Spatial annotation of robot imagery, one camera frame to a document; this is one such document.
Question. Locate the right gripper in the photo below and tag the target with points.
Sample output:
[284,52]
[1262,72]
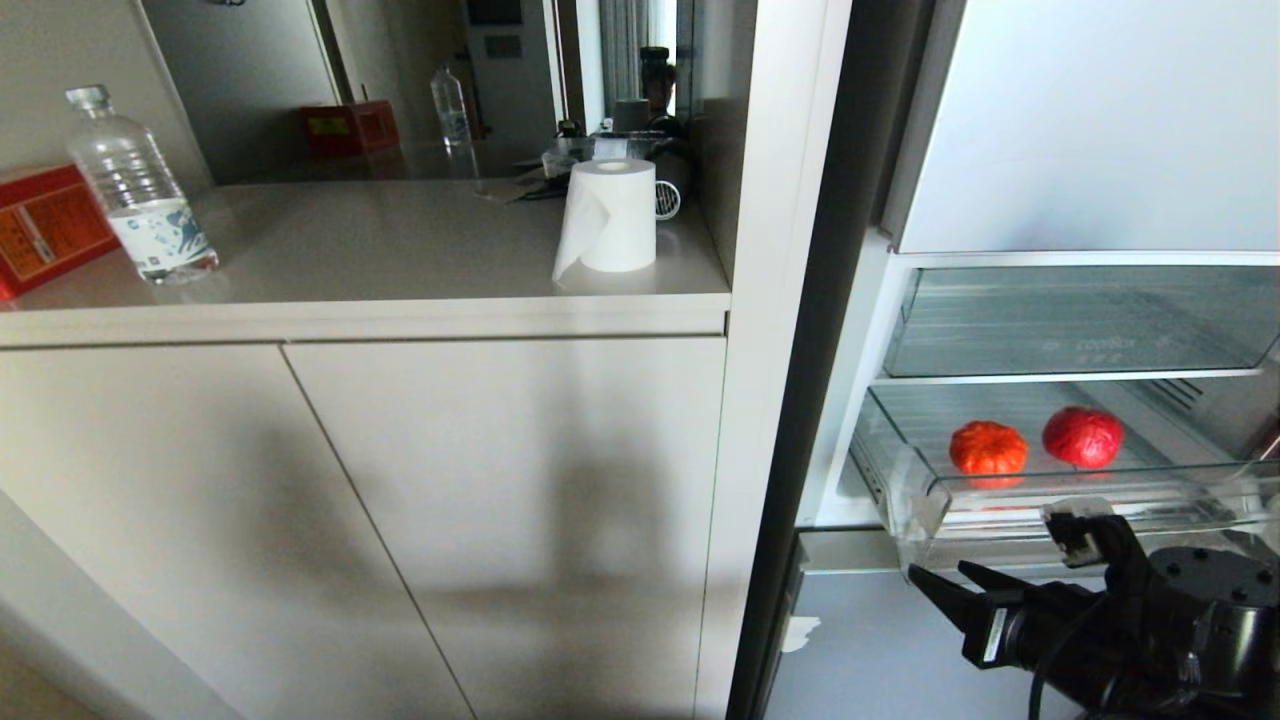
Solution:
[1040,640]

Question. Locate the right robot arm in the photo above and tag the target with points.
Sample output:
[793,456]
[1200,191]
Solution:
[1210,620]

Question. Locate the clear open fridge drawer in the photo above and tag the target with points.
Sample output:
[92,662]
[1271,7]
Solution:
[1000,500]

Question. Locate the grey fridge freezer door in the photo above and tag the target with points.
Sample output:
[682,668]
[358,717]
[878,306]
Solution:
[880,650]

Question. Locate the clear closed fridge drawer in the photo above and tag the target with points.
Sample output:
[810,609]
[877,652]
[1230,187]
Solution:
[1080,320]

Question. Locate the white fridge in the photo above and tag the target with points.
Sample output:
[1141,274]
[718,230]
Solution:
[850,300]

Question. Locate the white fridge compartment door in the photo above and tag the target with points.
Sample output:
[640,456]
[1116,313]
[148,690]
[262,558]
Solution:
[1100,120]

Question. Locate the orange ribbed tomato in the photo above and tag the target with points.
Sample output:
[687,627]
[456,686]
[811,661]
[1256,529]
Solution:
[988,448]

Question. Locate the red round fruit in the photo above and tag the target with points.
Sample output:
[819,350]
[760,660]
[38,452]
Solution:
[1083,437]

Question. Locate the beige cabinet door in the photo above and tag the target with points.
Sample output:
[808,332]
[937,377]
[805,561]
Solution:
[540,500]
[180,520]

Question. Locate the black and white hair dryer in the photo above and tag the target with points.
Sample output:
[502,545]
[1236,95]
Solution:
[668,190]

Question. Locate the white toilet paper roll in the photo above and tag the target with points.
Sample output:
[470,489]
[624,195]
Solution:
[612,215]

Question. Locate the beige counter cabinet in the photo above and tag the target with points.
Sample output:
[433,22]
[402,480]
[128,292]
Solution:
[400,290]

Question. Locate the clear plastic water bottle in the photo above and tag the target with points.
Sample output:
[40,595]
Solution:
[140,200]

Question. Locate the red cardboard box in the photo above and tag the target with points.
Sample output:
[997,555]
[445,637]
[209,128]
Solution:
[45,230]

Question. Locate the wall mirror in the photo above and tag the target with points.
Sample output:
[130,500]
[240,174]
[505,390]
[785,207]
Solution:
[400,60]

